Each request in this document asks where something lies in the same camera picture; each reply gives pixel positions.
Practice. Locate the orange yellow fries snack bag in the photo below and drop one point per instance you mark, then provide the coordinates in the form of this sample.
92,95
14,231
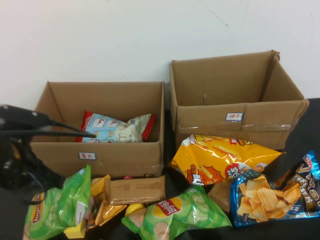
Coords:
212,160

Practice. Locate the green Lay's chip bag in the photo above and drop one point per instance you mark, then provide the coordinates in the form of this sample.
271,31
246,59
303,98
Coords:
180,215
62,207

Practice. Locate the crumpled golden yellow snack bag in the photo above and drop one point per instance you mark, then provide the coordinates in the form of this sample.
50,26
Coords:
110,212

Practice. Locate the small brown snack packet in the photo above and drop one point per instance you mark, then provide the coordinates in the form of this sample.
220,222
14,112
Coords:
220,197

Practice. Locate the yellow toy lemon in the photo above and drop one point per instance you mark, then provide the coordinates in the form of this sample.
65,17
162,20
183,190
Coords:
133,208

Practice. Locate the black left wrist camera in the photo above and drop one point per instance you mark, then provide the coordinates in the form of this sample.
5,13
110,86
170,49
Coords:
20,117

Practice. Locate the small pink toy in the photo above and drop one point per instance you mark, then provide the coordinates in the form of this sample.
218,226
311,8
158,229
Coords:
127,177

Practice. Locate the wide low cardboard box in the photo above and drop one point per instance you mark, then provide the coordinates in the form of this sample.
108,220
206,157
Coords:
125,160

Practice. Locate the red white blue snack bag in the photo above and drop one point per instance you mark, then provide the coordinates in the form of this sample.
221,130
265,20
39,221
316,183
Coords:
117,131

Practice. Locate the tall taped cardboard box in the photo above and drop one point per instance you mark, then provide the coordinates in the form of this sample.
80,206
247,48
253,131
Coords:
205,120

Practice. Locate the yellow foam cube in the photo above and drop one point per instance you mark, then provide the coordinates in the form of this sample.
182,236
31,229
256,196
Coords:
75,231

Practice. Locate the blue ridged chip bag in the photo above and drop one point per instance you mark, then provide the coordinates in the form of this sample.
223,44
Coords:
262,200

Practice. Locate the brown wrapped biscuit packet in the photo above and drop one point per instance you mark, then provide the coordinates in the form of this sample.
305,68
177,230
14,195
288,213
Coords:
135,190

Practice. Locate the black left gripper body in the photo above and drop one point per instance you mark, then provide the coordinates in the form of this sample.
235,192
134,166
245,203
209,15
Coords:
42,178

